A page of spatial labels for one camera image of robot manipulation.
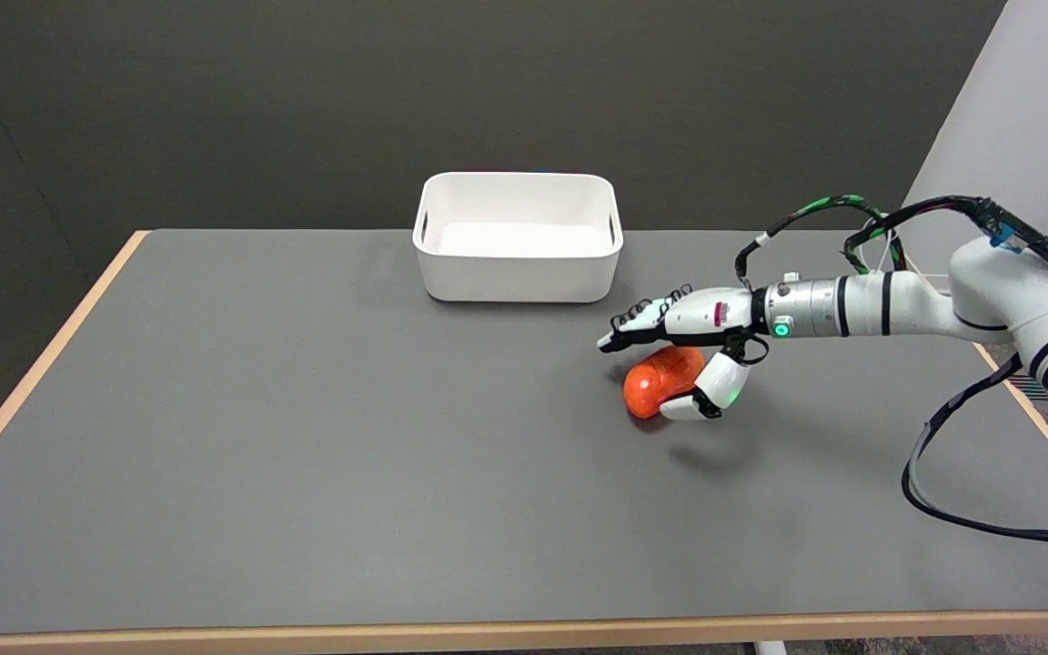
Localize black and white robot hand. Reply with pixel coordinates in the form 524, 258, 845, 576
597, 284, 769, 422

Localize orange mango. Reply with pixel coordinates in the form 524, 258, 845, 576
623, 345, 707, 420

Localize white plastic bin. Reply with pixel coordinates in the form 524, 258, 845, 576
412, 172, 624, 304

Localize black and green cable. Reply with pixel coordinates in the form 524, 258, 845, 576
735, 195, 907, 290

